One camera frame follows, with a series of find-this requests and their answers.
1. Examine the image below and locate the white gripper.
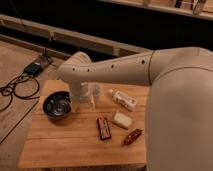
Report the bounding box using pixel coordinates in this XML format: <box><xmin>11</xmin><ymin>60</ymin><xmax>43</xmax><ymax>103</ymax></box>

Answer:
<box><xmin>69</xmin><ymin>82</ymin><xmax>95</xmax><ymax>111</ymax></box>

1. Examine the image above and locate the dark ceramic bowl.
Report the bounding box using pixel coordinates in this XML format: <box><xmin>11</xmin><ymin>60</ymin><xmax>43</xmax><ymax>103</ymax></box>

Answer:
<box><xmin>43</xmin><ymin>91</ymin><xmax>71</xmax><ymax>119</ymax></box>

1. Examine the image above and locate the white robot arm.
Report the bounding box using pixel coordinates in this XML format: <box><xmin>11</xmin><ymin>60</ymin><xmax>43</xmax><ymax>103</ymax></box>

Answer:
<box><xmin>58</xmin><ymin>47</ymin><xmax>213</xmax><ymax>171</ymax></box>

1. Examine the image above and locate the white plastic bottle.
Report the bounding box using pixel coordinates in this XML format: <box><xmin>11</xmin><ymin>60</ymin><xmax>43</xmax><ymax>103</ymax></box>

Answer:
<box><xmin>108</xmin><ymin>89</ymin><xmax>137</xmax><ymax>111</ymax></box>

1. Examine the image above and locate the wooden table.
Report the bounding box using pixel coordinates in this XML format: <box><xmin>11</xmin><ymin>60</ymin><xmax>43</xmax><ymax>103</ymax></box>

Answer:
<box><xmin>19</xmin><ymin>84</ymin><xmax>148</xmax><ymax>168</ymax></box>

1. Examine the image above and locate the dark red candy bar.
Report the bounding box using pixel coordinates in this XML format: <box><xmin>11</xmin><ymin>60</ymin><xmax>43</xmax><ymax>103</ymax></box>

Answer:
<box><xmin>97</xmin><ymin>117</ymin><xmax>111</xmax><ymax>140</ymax></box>

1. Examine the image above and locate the black power adapter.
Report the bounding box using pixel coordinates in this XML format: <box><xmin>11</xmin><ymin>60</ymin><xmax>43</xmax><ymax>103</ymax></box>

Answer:
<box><xmin>24</xmin><ymin>63</ymin><xmax>42</xmax><ymax>76</ymax></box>

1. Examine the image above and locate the white soap bar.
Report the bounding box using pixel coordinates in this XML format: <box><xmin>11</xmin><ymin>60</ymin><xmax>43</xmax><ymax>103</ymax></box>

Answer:
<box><xmin>112</xmin><ymin>112</ymin><xmax>133</xmax><ymax>129</ymax></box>

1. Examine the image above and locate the red snack wrapper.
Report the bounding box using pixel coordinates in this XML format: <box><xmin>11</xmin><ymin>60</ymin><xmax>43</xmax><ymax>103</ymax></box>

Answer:
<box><xmin>123</xmin><ymin>129</ymin><xmax>142</xmax><ymax>145</ymax></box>

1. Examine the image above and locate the black floor cable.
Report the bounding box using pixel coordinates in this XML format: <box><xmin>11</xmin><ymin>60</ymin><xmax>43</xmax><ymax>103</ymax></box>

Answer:
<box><xmin>0</xmin><ymin>71</ymin><xmax>41</xmax><ymax>112</ymax></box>

